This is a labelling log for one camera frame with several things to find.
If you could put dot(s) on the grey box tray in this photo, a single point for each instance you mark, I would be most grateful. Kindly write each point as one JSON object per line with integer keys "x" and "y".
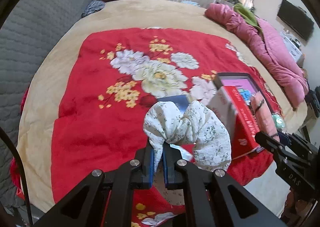
{"x": 231, "y": 75}

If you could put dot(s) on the white cabinet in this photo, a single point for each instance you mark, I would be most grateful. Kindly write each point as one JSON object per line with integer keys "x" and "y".
{"x": 293, "y": 47}

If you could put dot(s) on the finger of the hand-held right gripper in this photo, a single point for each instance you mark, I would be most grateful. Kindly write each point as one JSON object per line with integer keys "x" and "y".
{"x": 267, "y": 140}
{"x": 292, "y": 138}

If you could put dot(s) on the beige blanket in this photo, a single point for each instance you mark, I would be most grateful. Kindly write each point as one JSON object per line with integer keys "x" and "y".
{"x": 125, "y": 14}

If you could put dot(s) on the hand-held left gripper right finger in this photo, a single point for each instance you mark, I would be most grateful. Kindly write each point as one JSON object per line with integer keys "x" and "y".
{"x": 166, "y": 167}

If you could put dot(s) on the person's right hand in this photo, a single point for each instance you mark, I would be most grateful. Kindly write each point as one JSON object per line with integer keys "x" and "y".
{"x": 301, "y": 205}

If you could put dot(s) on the green tissue packet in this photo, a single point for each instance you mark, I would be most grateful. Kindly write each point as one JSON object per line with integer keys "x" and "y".
{"x": 278, "y": 120}

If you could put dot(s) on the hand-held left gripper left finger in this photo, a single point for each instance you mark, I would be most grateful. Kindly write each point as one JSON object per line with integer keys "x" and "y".
{"x": 150, "y": 167}

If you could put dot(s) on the pink quilt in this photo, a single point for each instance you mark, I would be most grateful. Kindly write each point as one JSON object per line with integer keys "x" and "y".
{"x": 272, "y": 49}

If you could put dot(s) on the blue patterned cloth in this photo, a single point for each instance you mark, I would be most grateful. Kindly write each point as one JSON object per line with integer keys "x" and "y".
{"x": 93, "y": 7}

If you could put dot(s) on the pink book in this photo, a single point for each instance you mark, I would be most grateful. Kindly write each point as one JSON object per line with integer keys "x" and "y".
{"x": 235, "y": 82}

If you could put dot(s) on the red cardboard box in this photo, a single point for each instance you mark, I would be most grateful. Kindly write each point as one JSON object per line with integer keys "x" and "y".
{"x": 245, "y": 122}

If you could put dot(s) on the red floral blanket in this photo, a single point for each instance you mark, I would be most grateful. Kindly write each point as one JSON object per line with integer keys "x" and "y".
{"x": 90, "y": 92}

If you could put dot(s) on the white floral scrunchie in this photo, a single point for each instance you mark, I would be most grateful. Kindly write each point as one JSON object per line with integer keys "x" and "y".
{"x": 207, "y": 132}

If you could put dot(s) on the black television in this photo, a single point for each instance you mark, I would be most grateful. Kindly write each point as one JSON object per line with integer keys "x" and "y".
{"x": 296, "y": 19}

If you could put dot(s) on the grey quilted sofa cover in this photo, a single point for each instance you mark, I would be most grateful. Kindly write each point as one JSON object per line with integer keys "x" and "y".
{"x": 30, "y": 42}

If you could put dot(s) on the green cloth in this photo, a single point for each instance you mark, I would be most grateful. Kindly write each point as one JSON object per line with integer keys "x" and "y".
{"x": 246, "y": 14}

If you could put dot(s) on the dark bag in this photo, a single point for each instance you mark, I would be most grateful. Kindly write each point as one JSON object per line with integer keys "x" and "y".
{"x": 313, "y": 102}

